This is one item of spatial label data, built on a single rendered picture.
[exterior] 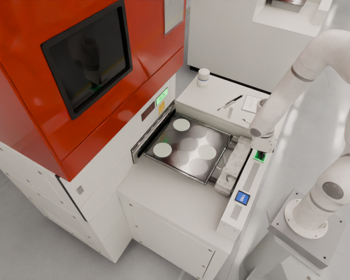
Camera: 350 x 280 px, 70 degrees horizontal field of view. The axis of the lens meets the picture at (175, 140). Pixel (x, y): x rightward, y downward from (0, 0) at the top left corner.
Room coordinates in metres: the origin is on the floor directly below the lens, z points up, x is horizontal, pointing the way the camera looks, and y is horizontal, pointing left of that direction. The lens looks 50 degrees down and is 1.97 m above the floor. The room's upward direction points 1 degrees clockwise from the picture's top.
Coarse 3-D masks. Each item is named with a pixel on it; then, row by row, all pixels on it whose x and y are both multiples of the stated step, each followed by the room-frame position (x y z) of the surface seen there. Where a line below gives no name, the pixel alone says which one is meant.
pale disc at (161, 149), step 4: (156, 144) 0.85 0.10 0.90; (160, 144) 0.86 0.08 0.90; (164, 144) 0.86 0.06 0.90; (168, 144) 0.86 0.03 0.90; (156, 148) 0.83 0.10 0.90; (160, 148) 0.83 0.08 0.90; (164, 148) 0.83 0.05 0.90; (168, 148) 0.83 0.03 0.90; (156, 152) 0.80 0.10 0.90; (160, 152) 0.80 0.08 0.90; (164, 152) 0.80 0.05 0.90; (168, 152) 0.80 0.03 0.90; (160, 156) 0.78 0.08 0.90; (164, 156) 0.78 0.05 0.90
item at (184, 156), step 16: (192, 128) 0.98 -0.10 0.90; (208, 128) 0.98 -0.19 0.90; (176, 144) 0.86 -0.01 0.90; (192, 144) 0.86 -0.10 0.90; (208, 144) 0.86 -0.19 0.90; (224, 144) 0.87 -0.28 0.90; (160, 160) 0.75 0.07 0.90; (176, 160) 0.75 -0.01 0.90; (192, 160) 0.76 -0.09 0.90; (208, 160) 0.76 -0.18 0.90
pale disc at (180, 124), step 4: (176, 120) 1.05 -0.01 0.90; (180, 120) 1.05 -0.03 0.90; (184, 120) 1.05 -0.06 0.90; (176, 124) 1.01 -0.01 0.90; (180, 124) 1.01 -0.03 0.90; (184, 124) 1.01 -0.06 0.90; (188, 124) 1.01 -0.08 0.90; (176, 128) 0.98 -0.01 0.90; (180, 128) 0.98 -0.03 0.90; (184, 128) 0.98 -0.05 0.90
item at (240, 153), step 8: (240, 144) 0.89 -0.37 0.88; (232, 152) 0.83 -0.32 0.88; (240, 152) 0.83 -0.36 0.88; (248, 152) 0.83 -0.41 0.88; (232, 160) 0.78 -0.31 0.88; (240, 160) 0.78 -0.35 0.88; (232, 168) 0.72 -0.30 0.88; (240, 168) 0.72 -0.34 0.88; (224, 176) 0.68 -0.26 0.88; (224, 192) 0.59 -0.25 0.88
